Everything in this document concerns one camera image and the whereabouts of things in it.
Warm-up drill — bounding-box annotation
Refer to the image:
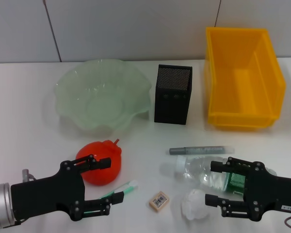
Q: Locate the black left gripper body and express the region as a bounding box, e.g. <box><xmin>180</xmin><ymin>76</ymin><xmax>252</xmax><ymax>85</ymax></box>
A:
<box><xmin>10</xmin><ymin>159</ymin><xmax>86</xmax><ymax>222</ymax></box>

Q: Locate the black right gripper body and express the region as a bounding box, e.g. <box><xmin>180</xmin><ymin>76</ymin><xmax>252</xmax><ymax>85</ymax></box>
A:
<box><xmin>242</xmin><ymin>161</ymin><xmax>291</xmax><ymax>223</ymax></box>

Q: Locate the red-orange toy fruit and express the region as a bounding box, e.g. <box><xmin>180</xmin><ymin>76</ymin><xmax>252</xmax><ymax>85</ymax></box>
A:
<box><xmin>75</xmin><ymin>138</ymin><xmax>123</xmax><ymax>186</ymax></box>

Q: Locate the mint green utility knife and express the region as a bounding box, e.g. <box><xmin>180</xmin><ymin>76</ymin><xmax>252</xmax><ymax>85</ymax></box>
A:
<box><xmin>83</xmin><ymin>179</ymin><xmax>139</xmax><ymax>216</ymax></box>

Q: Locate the white paper ball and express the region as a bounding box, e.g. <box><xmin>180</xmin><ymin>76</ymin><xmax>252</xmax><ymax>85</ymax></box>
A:
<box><xmin>180</xmin><ymin>188</ymin><xmax>210</xmax><ymax>220</ymax></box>

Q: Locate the clear water bottle green label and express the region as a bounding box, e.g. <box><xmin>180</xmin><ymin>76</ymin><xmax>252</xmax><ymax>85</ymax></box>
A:
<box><xmin>174</xmin><ymin>155</ymin><xmax>278</xmax><ymax>198</ymax></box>

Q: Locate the grey marker pen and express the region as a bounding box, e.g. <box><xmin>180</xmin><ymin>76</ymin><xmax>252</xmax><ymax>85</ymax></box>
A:
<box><xmin>169</xmin><ymin>145</ymin><xmax>235</xmax><ymax>156</ymax></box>

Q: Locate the beige eraser with barcode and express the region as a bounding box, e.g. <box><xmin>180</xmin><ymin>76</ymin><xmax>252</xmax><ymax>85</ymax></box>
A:
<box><xmin>148</xmin><ymin>191</ymin><xmax>171</xmax><ymax>213</ymax></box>

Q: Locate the frosted green glass fruit bowl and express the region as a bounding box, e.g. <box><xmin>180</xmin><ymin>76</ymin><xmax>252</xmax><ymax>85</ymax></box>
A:
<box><xmin>53</xmin><ymin>59</ymin><xmax>152</xmax><ymax>136</ymax></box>

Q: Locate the black mesh pen holder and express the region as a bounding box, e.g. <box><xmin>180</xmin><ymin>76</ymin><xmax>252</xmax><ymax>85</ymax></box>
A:
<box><xmin>154</xmin><ymin>64</ymin><xmax>193</xmax><ymax>126</ymax></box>

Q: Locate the yellow plastic bin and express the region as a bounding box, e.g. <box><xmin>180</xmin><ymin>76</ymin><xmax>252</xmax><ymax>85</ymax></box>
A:
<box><xmin>204</xmin><ymin>26</ymin><xmax>287</xmax><ymax>130</ymax></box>

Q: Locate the left wrist cable with connector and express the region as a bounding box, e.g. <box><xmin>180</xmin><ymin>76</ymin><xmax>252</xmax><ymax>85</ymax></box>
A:
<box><xmin>21</xmin><ymin>168</ymin><xmax>37</xmax><ymax>182</ymax></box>

